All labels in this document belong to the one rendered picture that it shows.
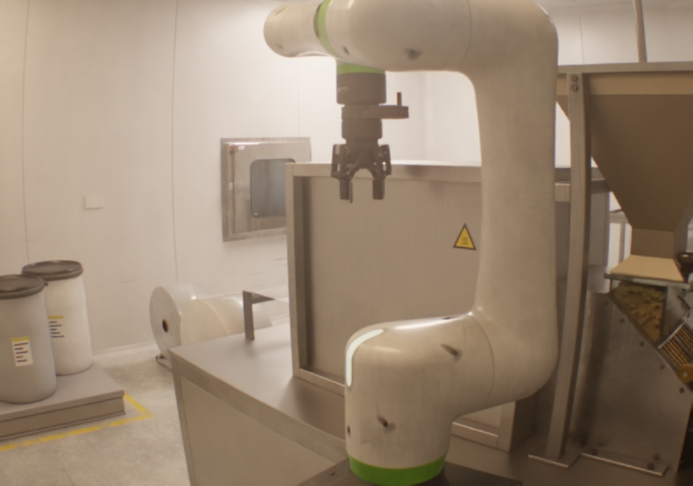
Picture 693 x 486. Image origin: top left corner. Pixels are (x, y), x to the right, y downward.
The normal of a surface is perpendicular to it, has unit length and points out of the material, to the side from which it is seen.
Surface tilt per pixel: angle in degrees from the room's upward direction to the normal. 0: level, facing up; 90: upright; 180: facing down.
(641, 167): 114
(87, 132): 90
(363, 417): 90
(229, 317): 36
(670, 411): 90
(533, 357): 78
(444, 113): 90
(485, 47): 120
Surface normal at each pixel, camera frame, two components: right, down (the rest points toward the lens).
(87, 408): 0.69, 0.07
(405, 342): -0.01, -0.90
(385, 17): -0.29, 0.22
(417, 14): 0.25, 0.17
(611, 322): -0.73, 0.08
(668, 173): -0.66, 0.48
